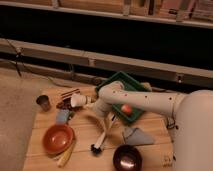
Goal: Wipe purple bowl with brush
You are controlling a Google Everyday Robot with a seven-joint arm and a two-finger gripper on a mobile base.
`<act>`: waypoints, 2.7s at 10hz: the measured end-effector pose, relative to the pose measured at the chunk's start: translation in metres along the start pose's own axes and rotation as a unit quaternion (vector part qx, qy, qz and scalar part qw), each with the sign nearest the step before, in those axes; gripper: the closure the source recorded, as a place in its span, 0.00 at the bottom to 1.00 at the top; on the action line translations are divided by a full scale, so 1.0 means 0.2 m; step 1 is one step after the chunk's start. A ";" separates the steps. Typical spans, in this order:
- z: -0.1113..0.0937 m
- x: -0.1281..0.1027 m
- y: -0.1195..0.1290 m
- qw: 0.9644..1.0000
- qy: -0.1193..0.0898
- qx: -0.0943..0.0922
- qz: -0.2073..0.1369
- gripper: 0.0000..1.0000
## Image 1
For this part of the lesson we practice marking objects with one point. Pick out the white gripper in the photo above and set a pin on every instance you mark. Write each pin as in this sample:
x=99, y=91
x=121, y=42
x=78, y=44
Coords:
x=102, y=109

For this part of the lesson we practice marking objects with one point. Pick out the white handled black dish brush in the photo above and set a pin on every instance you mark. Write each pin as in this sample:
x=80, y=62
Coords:
x=96, y=148

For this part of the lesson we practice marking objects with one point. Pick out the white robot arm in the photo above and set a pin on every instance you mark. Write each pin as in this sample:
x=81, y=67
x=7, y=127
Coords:
x=193, y=113

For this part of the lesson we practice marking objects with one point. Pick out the dark purple bowl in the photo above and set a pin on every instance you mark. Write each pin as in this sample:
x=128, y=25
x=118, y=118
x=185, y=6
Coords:
x=127, y=158

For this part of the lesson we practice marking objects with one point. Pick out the orange bowl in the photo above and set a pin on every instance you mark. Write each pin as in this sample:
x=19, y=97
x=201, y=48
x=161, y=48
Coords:
x=57, y=138

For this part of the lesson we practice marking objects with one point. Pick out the red apple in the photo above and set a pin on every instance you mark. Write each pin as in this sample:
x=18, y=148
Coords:
x=126, y=109

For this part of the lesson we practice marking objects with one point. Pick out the green tray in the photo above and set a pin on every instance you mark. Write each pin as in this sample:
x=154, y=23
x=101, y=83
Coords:
x=130, y=84

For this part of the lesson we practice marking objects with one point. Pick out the grey folded cloth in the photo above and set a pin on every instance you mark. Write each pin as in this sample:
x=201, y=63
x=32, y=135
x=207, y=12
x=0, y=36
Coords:
x=136, y=137

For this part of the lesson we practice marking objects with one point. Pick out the white paper cup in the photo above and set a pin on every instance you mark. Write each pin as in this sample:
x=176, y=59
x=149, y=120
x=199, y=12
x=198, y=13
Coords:
x=78, y=100

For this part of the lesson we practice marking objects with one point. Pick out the blue sponge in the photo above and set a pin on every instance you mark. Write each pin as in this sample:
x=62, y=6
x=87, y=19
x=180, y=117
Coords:
x=62, y=116

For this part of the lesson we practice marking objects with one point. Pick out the yellow banana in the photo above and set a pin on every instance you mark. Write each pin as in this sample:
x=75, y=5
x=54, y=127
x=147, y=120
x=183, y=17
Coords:
x=66, y=155

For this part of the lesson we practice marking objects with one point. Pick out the dark metal cup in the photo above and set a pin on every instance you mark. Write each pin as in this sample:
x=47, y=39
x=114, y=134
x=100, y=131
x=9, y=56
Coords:
x=43, y=102

